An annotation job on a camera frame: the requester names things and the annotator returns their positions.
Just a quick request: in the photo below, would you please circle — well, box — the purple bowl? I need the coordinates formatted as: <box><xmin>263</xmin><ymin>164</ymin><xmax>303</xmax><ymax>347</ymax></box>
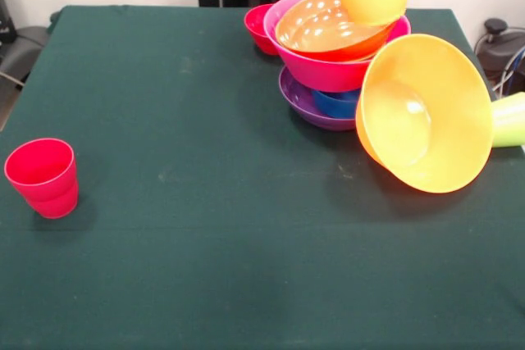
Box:
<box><xmin>278</xmin><ymin>66</ymin><xmax>357</xmax><ymax>132</ymax></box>

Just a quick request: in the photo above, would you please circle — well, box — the large orange bowl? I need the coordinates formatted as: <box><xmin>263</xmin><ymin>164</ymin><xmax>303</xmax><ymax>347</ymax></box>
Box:
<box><xmin>354</xmin><ymin>33</ymin><xmax>493</xmax><ymax>194</ymax></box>

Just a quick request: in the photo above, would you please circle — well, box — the large pink bowl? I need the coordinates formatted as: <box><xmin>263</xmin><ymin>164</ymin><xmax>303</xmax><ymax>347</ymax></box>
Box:
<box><xmin>262</xmin><ymin>0</ymin><xmax>412</xmax><ymax>93</ymax></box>

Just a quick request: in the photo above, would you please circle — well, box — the small red-pink bowl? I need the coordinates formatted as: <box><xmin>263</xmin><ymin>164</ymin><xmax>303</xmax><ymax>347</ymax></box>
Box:
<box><xmin>244</xmin><ymin>3</ymin><xmax>281</xmax><ymax>57</ymax></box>

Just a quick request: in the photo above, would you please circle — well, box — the black device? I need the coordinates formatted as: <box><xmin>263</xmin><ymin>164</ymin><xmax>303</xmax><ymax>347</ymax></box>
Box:
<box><xmin>0</xmin><ymin>0</ymin><xmax>17</xmax><ymax>43</ymax></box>

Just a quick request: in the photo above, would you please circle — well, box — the lime green cup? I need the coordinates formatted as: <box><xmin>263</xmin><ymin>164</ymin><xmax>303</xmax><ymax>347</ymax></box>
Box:
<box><xmin>490</xmin><ymin>91</ymin><xmax>525</xmax><ymax>149</ymax></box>

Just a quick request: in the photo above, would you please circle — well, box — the red-pink cup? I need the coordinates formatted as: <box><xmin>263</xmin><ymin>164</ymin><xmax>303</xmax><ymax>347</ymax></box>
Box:
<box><xmin>3</xmin><ymin>138</ymin><xmax>79</xmax><ymax>220</ymax></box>

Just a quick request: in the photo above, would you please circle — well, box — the dark green tablecloth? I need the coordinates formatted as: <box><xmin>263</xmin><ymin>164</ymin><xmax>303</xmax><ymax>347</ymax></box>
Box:
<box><xmin>0</xmin><ymin>4</ymin><xmax>525</xmax><ymax>350</ymax></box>

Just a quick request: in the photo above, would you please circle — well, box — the tangle of cables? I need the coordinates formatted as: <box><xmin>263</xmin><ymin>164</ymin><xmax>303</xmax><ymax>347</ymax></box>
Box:
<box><xmin>491</xmin><ymin>44</ymin><xmax>525</xmax><ymax>97</ymax></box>

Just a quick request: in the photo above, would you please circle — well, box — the small blue bowl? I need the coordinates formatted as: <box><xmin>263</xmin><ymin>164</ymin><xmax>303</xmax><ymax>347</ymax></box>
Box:
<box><xmin>312</xmin><ymin>88</ymin><xmax>361</xmax><ymax>119</ymax></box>

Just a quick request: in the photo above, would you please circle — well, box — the red-orange bowl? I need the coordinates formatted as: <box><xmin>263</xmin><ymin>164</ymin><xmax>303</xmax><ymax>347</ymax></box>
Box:
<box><xmin>274</xmin><ymin>0</ymin><xmax>398</xmax><ymax>63</ymax></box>

